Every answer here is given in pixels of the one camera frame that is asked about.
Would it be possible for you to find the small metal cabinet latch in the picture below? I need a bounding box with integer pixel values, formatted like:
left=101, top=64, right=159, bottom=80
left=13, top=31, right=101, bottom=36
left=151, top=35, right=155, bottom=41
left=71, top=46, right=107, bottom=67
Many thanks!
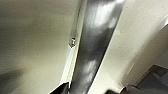
left=70, top=37, right=77, bottom=47

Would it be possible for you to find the stainless steel dishwasher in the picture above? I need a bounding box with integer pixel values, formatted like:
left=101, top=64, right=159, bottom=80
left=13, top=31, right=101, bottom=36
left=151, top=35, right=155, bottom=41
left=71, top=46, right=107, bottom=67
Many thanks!
left=68, top=0, right=126, bottom=94

